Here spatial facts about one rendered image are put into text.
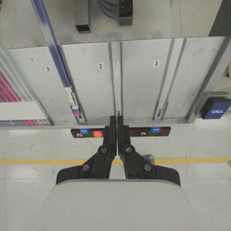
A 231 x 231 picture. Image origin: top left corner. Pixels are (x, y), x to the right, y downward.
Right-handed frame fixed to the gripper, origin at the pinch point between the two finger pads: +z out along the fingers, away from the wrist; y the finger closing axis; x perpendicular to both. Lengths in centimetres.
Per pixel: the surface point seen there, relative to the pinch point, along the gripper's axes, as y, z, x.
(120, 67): 0.7, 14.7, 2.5
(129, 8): 4.5, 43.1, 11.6
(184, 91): 15.6, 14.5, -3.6
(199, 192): 72, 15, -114
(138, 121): 5.5, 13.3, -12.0
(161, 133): 14.1, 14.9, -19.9
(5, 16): -47, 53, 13
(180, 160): 55, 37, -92
